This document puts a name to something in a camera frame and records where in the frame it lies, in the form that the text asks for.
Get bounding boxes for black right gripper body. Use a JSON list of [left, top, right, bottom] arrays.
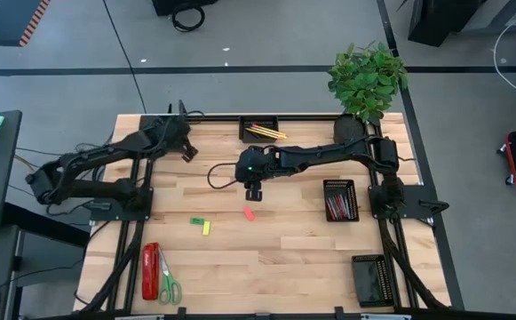
[[245, 180, 265, 203]]

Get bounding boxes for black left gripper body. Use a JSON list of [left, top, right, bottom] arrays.
[[152, 114, 199, 164]]

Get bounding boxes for orange yellow pencil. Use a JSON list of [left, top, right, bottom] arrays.
[[243, 127, 287, 141]]

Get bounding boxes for black mesh bin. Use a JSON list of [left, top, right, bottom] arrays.
[[322, 179, 360, 223], [238, 115, 280, 144], [351, 253, 395, 308]]

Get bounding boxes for black equipment box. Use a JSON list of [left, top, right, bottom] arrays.
[[151, 0, 219, 17]]

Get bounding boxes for red stapler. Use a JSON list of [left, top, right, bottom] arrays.
[[141, 242, 161, 301]]

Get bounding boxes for potted green plant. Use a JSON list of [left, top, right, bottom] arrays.
[[327, 40, 409, 143]]

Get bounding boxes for black side desk base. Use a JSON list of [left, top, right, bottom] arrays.
[[0, 202, 91, 320]]

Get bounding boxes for dark ramp orange striped edge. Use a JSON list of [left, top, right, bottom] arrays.
[[0, 0, 52, 48]]

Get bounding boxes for black floor cabinet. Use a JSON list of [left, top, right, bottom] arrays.
[[407, 0, 492, 48]]

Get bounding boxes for grey metal beam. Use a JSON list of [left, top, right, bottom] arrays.
[[459, 0, 516, 36]]

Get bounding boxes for black frame bracket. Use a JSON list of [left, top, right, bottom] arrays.
[[166, 100, 187, 117]]

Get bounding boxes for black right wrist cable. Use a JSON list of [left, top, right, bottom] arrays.
[[206, 161, 241, 191]]

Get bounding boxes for black aluminium table frame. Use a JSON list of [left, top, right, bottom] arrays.
[[73, 113, 453, 320]]

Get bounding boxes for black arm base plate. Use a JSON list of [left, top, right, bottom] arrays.
[[367, 183, 436, 222], [89, 185, 155, 223]]

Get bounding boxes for coiled black cable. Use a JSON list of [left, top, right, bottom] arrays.
[[171, 2, 207, 34]]

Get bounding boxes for green handled scissors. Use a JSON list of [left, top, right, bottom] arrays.
[[157, 246, 183, 307]]

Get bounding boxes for orange floor cable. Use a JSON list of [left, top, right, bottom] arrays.
[[13, 154, 36, 172]]

